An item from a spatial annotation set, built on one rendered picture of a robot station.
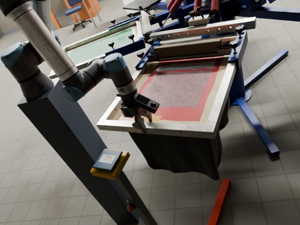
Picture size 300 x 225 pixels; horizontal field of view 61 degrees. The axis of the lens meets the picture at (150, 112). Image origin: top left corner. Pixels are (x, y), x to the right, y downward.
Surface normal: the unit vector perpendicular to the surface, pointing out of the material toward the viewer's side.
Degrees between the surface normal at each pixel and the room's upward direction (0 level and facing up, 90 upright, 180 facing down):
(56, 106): 90
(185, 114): 0
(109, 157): 0
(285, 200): 0
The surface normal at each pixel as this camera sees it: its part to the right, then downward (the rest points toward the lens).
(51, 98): 0.94, -0.18
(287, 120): -0.32, -0.74
